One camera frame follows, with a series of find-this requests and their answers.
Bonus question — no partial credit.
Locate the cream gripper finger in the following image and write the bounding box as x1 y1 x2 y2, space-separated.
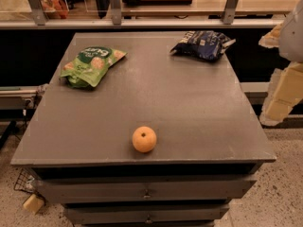
259 62 303 126
258 24 282 48

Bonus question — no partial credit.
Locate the blue chip bag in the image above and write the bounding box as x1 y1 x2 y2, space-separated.
170 30 236 61

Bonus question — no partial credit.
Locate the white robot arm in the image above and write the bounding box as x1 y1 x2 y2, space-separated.
258 0 303 126

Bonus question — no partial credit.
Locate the green snack bag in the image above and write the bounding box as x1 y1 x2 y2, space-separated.
61 46 127 88

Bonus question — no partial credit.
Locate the orange plastic bag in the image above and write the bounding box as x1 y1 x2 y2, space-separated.
40 0 68 19

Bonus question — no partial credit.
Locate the grey drawer cabinet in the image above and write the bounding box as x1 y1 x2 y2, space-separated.
11 32 276 227

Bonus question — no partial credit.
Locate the orange fruit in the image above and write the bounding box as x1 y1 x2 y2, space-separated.
132 126 157 153

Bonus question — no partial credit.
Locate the yellow sponge block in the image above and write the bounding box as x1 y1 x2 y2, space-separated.
23 194 45 215

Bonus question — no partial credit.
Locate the metal railing frame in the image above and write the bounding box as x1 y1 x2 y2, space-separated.
0 0 290 30

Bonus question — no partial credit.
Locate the black wire basket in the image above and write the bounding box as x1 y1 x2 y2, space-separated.
13 169 35 194

